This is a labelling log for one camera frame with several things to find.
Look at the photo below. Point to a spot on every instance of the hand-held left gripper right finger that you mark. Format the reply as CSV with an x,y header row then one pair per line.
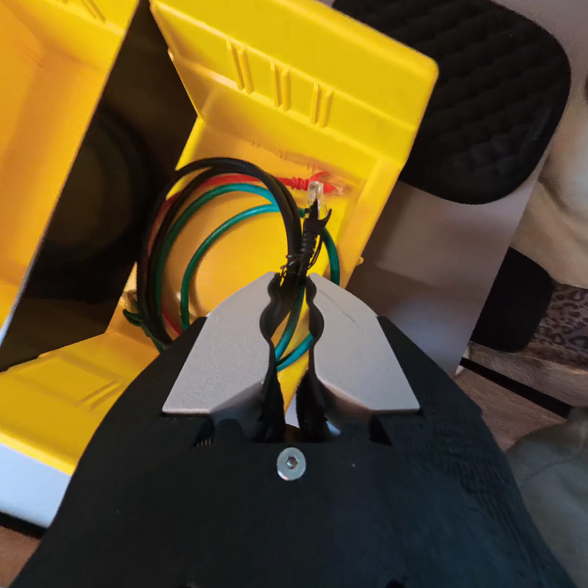
x,y
358,363

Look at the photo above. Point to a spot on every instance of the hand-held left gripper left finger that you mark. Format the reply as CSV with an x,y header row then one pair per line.
x,y
220,363

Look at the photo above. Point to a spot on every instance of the yellow plastic storage bin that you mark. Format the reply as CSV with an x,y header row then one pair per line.
x,y
285,128
36,138

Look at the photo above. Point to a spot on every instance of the leopard print cloth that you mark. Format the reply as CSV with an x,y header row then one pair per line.
x,y
569,321

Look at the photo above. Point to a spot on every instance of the person's beige clothing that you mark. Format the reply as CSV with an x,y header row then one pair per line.
x,y
565,206

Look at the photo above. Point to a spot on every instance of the black quilted cushion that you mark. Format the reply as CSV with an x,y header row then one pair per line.
x,y
482,92

